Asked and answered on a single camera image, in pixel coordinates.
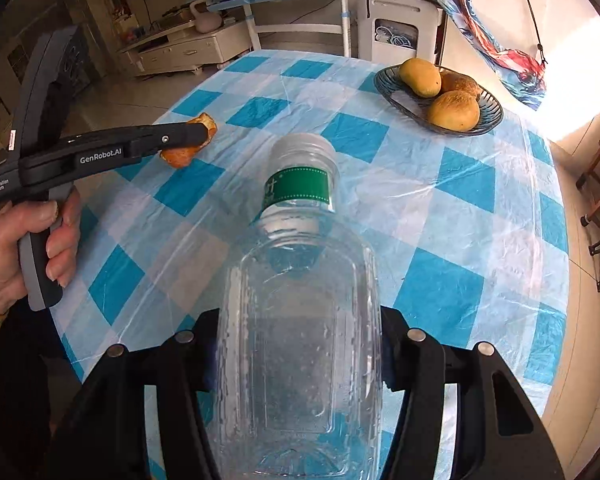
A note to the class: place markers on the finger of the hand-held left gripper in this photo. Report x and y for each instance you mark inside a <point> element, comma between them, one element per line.
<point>180,135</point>

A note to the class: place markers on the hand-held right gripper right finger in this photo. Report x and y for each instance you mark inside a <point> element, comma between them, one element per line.
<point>405,355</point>

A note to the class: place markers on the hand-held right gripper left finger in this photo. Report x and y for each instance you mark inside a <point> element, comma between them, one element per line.
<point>190,360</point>

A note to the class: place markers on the orange peel piece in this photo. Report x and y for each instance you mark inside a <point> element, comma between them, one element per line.
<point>180,156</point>

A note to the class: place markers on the clear plastic bottle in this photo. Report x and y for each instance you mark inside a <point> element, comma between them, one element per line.
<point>300,335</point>

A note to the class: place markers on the person's left hand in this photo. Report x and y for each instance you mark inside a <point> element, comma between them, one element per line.
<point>10,245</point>

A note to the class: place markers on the cream TV cabinet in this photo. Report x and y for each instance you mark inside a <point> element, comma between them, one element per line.
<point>180,47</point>

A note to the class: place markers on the pink kettlebell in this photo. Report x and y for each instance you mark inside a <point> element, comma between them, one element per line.
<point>207,22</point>

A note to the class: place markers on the blue checked tablecloth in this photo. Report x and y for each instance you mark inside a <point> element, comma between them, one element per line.
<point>430,210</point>

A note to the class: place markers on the dark fruit bowl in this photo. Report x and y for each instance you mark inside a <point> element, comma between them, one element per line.
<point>400,102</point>

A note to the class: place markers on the smooth yellow mango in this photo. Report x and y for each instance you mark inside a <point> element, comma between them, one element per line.
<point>420,77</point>

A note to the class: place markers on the speckled yellow mango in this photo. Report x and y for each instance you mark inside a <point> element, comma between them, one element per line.
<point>452,110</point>

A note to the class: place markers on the brown mottled mango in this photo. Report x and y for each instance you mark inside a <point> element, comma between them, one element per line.
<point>464,84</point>

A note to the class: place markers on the colourful hanging bag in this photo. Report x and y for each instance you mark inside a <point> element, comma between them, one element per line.
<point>480,35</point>

